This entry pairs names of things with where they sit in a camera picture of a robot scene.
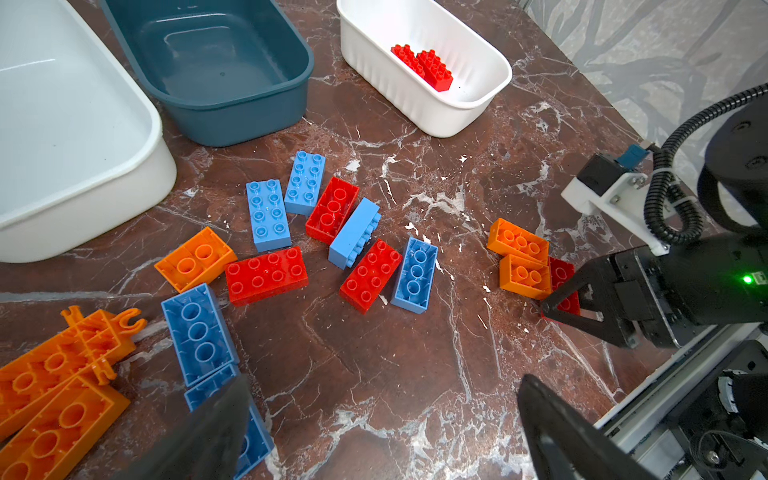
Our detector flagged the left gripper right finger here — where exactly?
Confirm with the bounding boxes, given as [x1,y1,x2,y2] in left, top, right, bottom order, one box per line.
[517,374,653,479]

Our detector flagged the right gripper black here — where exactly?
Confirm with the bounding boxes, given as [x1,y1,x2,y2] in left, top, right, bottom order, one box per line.
[539,233,767,349]

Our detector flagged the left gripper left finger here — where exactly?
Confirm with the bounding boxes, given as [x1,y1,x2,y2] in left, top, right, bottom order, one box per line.
[113,375,251,479]

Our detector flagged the red brick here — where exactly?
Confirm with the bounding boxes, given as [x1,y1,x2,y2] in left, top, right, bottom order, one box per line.
[305,177,360,245]
[416,50,453,92]
[226,247,309,306]
[340,240,403,314]
[542,256,582,318]
[391,44,426,79]

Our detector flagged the blue long brick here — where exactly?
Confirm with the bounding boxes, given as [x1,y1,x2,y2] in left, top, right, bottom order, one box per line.
[183,363,276,480]
[161,284,239,387]

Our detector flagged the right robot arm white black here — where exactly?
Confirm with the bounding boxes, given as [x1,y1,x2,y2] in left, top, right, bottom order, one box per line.
[539,85,767,348]

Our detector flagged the orange brick right lower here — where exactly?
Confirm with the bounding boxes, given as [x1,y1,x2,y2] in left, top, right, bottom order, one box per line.
[499,255,553,300]

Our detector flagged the orange brick right upper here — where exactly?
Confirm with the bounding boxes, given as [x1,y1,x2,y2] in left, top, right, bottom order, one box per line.
[487,218,549,269]

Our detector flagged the orange hinged plate bricks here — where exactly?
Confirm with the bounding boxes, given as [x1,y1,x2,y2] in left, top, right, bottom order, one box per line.
[1,306,147,440]

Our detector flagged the orange brick front left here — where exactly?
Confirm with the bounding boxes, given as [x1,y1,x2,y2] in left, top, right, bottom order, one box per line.
[1,375,130,479]

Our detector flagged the orange brick small square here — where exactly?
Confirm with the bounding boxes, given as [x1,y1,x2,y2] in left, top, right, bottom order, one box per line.
[155,227,237,293]

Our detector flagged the left white plastic bin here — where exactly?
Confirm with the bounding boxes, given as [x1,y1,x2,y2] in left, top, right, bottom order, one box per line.
[1,1,177,263]

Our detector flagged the white plastic bin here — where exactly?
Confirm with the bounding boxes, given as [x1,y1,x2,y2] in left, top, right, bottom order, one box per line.
[337,0,512,138]
[1,1,177,263]

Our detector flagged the right white plastic bin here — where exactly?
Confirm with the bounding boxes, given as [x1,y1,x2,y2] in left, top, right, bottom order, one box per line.
[337,0,512,138]

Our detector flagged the teal plastic bin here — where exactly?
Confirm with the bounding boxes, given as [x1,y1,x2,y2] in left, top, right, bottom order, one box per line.
[101,0,314,147]

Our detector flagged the aluminium front rail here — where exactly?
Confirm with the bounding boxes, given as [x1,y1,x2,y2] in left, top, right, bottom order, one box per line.
[595,324,767,479]

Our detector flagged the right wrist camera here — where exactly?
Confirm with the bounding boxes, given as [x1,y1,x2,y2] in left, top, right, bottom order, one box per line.
[561,141,670,256]

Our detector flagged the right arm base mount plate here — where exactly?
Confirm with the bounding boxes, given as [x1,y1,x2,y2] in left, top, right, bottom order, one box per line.
[666,340,767,479]

